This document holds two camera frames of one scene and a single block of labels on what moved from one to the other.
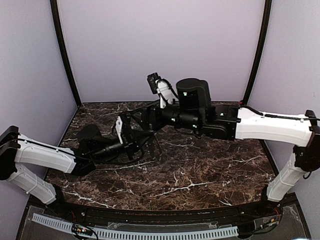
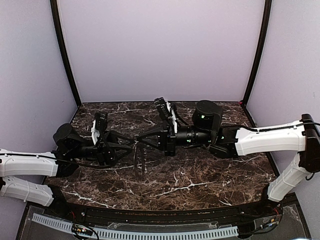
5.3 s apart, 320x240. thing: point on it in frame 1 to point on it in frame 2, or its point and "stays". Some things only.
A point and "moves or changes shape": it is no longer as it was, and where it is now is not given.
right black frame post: (266, 19) stays
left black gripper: (130, 141) to (106, 150)
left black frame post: (55, 16) stays
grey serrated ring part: (154, 147) moves or changes shape
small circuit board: (79, 229) stays
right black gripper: (151, 109) to (164, 142)
